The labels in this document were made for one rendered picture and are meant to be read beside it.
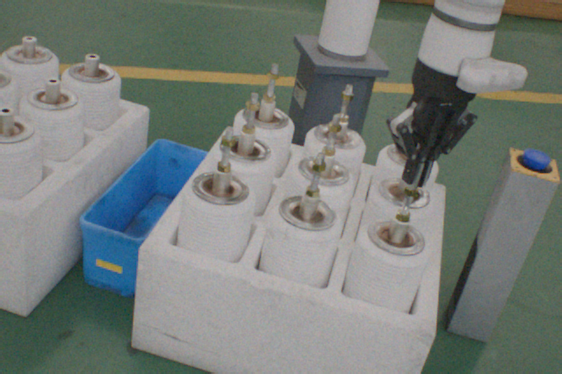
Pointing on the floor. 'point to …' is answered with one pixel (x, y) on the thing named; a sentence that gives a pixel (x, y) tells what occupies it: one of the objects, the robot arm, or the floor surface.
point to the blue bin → (133, 213)
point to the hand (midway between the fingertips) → (417, 171)
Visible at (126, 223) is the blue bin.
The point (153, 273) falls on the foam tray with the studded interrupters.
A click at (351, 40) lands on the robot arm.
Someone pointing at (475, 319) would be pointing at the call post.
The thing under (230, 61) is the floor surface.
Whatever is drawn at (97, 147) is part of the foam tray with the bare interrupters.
